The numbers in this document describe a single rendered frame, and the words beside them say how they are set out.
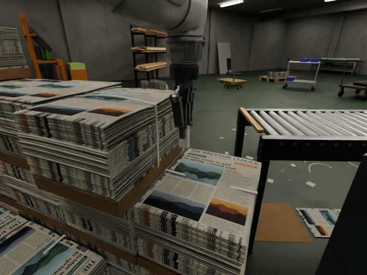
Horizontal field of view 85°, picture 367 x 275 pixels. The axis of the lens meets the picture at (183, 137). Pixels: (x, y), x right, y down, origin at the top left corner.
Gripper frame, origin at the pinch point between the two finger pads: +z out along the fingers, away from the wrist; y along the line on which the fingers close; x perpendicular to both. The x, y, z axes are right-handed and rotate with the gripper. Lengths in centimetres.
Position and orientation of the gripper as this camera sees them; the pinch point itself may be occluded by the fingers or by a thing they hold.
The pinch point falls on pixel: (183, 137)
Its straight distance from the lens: 58.6
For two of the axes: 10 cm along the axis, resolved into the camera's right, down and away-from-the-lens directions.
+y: -4.0, 3.7, -8.4
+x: 9.2, 1.6, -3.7
